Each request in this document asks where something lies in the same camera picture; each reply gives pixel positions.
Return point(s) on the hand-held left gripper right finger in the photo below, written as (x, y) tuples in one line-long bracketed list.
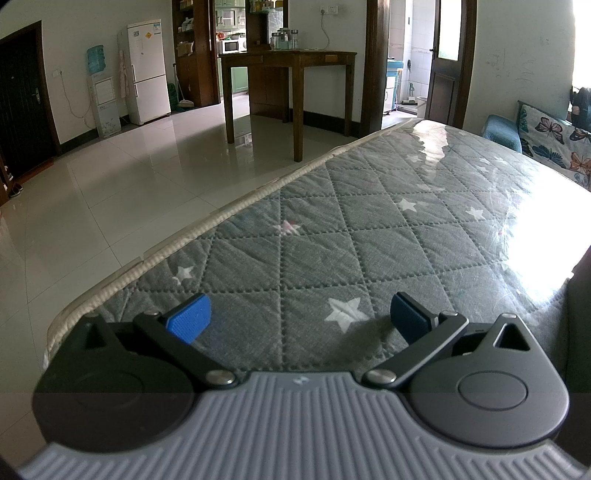
[(408, 316)]

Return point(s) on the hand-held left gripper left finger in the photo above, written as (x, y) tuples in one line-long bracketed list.
[(191, 318)]

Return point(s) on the grey quilted star mattress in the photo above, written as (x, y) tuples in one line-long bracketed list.
[(323, 249)]

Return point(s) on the dark object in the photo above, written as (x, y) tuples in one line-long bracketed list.
[(581, 332)]

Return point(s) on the blue cushion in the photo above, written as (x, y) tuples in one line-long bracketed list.
[(501, 131)]

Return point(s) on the white bucket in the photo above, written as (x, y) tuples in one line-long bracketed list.
[(421, 105)]

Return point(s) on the broom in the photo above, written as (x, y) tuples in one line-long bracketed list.
[(184, 102)]

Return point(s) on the pair of shoes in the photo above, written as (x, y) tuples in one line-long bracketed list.
[(15, 190)]

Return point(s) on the wooden door with window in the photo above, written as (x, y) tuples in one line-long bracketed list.
[(443, 92)]

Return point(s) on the butterfly print cushion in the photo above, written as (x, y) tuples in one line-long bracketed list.
[(551, 138)]

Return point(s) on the light blue plastic cabinet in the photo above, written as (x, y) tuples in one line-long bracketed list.
[(392, 87)]

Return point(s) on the white water dispenser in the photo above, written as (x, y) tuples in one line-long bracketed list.
[(105, 106)]

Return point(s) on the wooden shelf cabinet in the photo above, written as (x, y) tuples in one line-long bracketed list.
[(203, 78)]

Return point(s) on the tall wooden cupboard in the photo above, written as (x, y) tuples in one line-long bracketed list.
[(268, 87)]

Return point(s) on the green kitchen cabinet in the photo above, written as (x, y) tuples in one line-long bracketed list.
[(238, 76)]

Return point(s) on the wooden pillar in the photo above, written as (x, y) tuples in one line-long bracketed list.
[(375, 69)]

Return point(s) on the white refrigerator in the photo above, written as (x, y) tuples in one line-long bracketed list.
[(147, 69)]

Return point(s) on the dark backpack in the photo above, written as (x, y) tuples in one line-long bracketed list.
[(581, 106)]

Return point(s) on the dark entrance door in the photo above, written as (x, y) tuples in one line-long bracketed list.
[(23, 101)]

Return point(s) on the white microwave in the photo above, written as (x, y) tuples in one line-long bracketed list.
[(233, 46)]

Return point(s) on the blue water bottle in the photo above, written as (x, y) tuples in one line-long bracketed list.
[(96, 60)]

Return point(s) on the dark wooden table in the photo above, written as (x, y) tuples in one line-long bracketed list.
[(286, 59)]

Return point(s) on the glass jar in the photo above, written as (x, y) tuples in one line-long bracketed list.
[(284, 40), (274, 41), (294, 39)]

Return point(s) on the white wall outlet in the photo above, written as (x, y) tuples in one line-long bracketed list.
[(328, 9)]

